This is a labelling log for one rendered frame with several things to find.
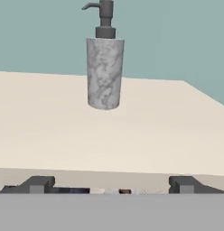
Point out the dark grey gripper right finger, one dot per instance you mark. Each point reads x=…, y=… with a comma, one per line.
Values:
x=184, y=183

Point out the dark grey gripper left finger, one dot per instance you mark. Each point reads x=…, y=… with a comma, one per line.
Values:
x=38, y=183

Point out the cream cabinet shelf board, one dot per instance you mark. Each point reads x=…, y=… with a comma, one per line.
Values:
x=116, y=132

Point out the marble soap dispenser black pump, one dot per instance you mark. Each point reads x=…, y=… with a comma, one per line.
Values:
x=104, y=72

